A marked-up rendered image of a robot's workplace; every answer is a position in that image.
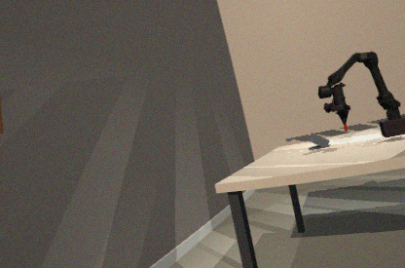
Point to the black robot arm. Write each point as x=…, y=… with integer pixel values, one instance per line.
x=370, y=60

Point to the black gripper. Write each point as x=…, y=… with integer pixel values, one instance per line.
x=341, y=107

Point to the grey sloped panel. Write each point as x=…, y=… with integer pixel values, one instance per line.
x=319, y=141

